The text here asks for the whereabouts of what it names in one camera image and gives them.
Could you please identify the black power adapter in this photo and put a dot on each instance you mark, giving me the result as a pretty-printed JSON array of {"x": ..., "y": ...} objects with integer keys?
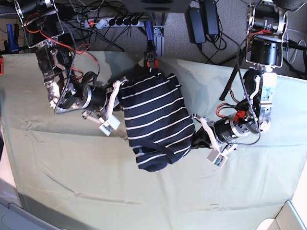
[
  {"x": 211, "y": 19},
  {"x": 195, "y": 26}
]

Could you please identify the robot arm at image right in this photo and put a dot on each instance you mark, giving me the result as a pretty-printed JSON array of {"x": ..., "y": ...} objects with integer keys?
[{"x": 246, "y": 101}]

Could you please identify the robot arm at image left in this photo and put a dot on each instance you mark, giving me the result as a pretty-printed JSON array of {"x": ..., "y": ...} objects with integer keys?
[{"x": 68, "y": 89}]

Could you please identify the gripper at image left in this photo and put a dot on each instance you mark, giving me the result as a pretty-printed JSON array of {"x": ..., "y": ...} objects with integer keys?
[{"x": 98, "y": 103}]

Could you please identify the navy white striped T-shirt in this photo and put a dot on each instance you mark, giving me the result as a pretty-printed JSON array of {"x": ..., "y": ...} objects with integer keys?
[{"x": 158, "y": 125}]

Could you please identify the grey bin corner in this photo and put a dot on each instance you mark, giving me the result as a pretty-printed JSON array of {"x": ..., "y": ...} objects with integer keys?
[{"x": 12, "y": 217}]

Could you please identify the aluminium frame post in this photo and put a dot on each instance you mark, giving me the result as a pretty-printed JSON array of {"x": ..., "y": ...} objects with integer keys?
[{"x": 158, "y": 20}]

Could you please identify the blue left clamp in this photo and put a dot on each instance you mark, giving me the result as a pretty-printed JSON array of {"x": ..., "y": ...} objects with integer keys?
[{"x": 11, "y": 44}]

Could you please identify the grey power strip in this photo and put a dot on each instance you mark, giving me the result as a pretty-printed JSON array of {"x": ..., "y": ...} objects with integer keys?
[{"x": 101, "y": 23}]

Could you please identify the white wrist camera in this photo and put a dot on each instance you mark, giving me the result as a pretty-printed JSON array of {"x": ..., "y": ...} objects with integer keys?
[
  {"x": 109, "y": 125},
  {"x": 219, "y": 157}
]

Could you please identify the orange black centre clamp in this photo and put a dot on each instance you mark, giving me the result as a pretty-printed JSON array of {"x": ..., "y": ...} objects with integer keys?
[{"x": 150, "y": 61}]

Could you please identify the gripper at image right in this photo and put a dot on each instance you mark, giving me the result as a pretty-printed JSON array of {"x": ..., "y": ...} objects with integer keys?
[{"x": 214, "y": 134}]

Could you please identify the green table cloth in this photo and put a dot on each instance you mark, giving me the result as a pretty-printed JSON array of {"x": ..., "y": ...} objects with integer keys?
[{"x": 69, "y": 174}]

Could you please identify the black power adapter left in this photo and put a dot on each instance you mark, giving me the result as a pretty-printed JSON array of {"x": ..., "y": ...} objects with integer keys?
[{"x": 195, "y": 26}]

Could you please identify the black power adapter right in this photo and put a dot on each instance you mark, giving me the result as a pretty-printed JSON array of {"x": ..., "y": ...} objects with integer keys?
[{"x": 211, "y": 19}]

